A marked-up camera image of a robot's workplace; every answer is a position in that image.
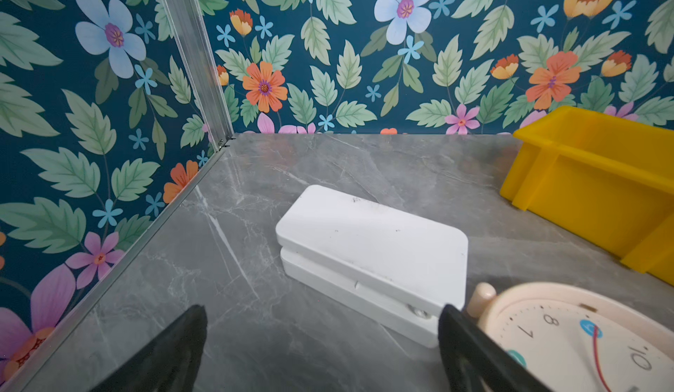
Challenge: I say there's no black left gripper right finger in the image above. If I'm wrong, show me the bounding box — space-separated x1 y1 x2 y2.
438 304 548 391

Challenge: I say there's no aluminium frame corner post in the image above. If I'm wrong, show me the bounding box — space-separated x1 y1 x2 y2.
163 0 233 151

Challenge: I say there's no yellow plastic storage bin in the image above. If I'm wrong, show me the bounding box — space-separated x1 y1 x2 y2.
500 106 673 283

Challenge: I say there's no white rectangular plastic case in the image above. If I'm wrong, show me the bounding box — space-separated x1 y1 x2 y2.
276 185 469 348

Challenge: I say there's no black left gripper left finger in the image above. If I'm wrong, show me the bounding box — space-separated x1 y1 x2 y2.
93 305 207 391

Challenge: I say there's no cream alarm clock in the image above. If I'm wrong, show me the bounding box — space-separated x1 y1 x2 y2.
466 283 673 391

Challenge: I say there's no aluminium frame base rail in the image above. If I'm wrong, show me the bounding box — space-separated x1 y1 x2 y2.
1 139 233 391

